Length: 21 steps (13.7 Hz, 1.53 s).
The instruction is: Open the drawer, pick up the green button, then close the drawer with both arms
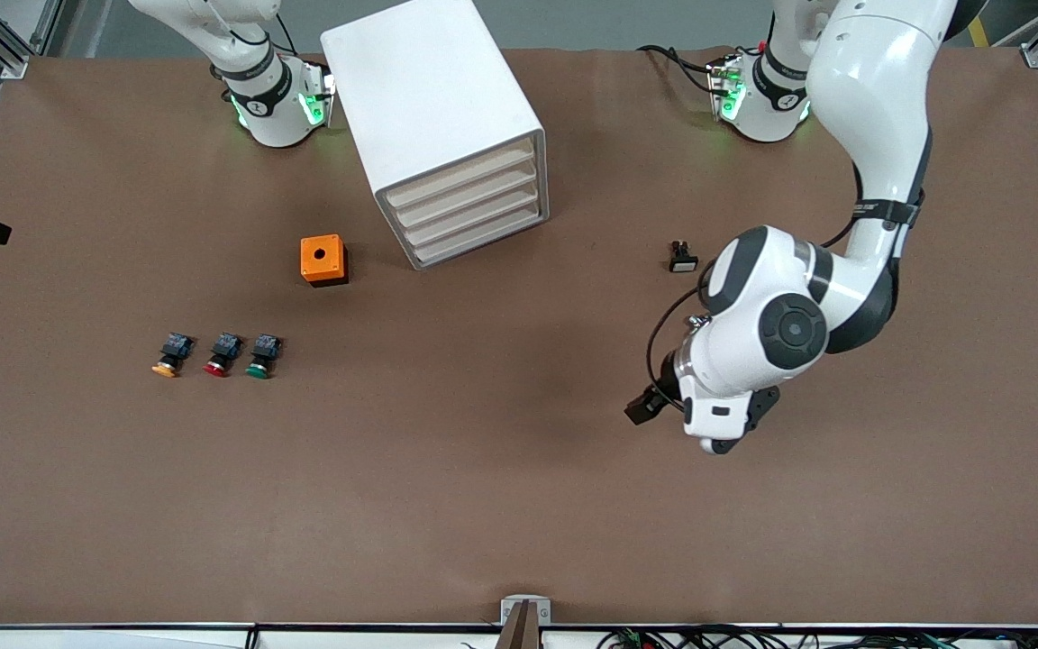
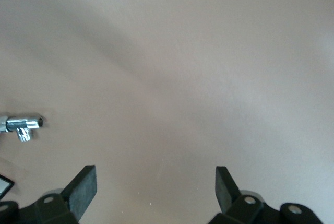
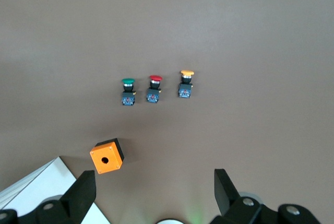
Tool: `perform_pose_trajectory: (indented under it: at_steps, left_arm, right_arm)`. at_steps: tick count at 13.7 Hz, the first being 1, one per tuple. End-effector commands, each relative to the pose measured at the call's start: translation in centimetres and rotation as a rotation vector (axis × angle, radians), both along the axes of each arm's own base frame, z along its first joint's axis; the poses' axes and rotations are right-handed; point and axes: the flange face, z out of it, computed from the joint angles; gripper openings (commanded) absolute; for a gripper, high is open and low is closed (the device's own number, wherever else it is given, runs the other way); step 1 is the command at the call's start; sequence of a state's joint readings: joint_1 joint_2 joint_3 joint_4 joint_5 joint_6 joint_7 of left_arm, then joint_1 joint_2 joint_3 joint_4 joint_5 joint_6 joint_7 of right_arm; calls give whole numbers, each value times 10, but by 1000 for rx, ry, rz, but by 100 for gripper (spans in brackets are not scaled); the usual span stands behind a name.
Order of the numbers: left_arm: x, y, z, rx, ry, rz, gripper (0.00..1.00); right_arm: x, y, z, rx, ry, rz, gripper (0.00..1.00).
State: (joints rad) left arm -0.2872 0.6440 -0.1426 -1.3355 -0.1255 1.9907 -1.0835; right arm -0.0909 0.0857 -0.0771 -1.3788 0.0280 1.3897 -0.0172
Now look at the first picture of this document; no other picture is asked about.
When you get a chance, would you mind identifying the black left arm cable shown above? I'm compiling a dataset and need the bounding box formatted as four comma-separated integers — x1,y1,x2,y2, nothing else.
646,261,711,412

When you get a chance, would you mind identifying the orange box with hole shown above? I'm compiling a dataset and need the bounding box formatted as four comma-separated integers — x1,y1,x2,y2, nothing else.
300,234,349,288

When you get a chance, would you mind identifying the brown table mat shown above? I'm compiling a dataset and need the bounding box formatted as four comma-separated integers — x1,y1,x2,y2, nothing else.
0,45,1038,627

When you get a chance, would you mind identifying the green push button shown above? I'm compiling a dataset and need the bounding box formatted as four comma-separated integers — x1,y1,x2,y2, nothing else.
245,334,284,380

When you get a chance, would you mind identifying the yellow push button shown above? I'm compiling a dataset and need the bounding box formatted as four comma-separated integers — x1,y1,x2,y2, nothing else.
151,332,194,379

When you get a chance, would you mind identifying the black base cable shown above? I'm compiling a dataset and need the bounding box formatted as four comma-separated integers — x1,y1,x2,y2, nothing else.
231,9,299,57
636,43,720,96

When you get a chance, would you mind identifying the red push button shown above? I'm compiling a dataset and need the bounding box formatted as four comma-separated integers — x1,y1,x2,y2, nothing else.
203,332,245,378

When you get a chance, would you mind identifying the black cable bundle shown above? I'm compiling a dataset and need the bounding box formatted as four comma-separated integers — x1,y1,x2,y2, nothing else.
596,626,1038,649

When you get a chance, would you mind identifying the white table edge rail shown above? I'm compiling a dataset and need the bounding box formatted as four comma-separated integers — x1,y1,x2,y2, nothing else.
0,622,1038,649

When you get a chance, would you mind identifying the grey metal mounting plate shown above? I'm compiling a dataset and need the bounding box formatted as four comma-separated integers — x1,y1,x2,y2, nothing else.
500,596,552,626

